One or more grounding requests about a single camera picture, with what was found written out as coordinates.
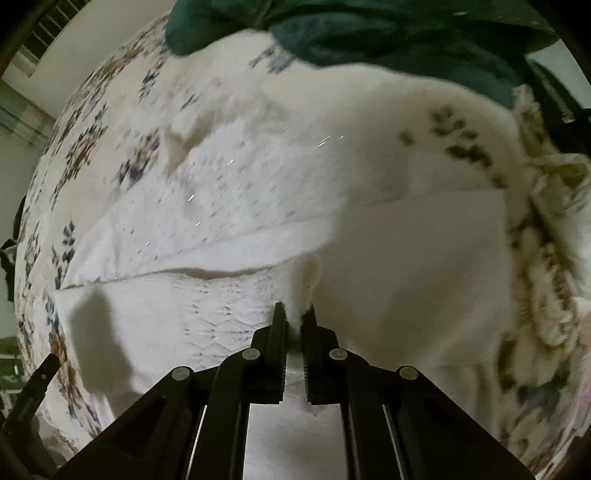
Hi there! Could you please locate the white knit sweater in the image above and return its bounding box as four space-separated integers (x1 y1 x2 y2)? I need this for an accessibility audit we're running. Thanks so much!
54 124 516 480

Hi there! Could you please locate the dark green plush blanket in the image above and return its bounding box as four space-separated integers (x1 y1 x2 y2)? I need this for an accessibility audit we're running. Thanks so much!
165 0 558 107

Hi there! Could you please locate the floral bed cover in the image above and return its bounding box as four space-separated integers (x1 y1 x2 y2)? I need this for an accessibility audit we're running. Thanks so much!
15 15 590 479

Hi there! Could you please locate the window with metal bars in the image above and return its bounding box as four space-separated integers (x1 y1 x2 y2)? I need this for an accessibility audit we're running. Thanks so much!
11 0 91 78

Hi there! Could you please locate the grey-green left curtain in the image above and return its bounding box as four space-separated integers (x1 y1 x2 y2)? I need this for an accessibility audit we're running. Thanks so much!
0 81 55 149

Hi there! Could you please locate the black white striped garment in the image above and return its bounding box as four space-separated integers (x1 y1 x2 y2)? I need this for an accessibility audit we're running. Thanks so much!
528 60 590 157

